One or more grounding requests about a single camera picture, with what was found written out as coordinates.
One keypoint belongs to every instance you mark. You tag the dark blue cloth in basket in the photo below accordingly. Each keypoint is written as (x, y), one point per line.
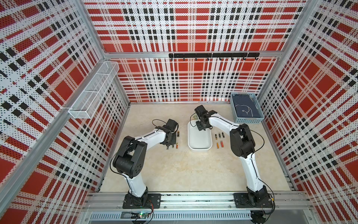
(244, 106)

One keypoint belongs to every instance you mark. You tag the light blue plastic basket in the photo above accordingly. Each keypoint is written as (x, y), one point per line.
(247, 120)

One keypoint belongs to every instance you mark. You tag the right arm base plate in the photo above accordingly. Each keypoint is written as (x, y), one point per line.
(246, 200)

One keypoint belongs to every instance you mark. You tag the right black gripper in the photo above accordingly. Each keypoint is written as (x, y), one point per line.
(199, 126)

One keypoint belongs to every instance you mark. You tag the white plastic storage tray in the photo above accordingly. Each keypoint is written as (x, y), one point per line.
(199, 141)

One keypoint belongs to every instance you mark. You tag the white wire mesh shelf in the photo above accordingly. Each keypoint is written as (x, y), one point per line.
(90, 98)

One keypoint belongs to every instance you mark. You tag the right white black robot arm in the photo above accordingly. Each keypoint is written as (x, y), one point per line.
(243, 146)

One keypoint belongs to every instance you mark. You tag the green circuit board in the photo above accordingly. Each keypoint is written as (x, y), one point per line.
(139, 215)

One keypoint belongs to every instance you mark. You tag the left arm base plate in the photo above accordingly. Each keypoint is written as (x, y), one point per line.
(146, 201)

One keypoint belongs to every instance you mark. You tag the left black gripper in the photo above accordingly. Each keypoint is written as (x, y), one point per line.
(173, 142)

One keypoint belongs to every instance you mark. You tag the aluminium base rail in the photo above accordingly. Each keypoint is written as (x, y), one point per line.
(290, 207)

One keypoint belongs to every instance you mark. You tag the black hook rail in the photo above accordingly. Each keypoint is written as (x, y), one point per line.
(243, 55)

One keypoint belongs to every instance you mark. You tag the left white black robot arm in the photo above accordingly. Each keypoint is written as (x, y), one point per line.
(129, 160)

